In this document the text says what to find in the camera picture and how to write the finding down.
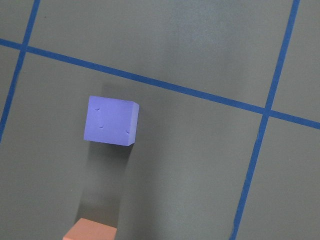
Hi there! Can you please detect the purple foam block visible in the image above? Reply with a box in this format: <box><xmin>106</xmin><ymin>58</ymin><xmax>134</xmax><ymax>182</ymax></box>
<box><xmin>83</xmin><ymin>95</ymin><xmax>140</xmax><ymax>146</ymax></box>

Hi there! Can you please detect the orange foam block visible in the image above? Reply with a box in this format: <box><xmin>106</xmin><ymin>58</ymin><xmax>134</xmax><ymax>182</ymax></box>
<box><xmin>62</xmin><ymin>218</ymin><xmax>117</xmax><ymax>240</ymax></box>

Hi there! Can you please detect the brown paper table cover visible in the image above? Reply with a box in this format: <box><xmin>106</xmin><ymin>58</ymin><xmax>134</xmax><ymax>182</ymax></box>
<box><xmin>0</xmin><ymin>0</ymin><xmax>320</xmax><ymax>240</ymax></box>

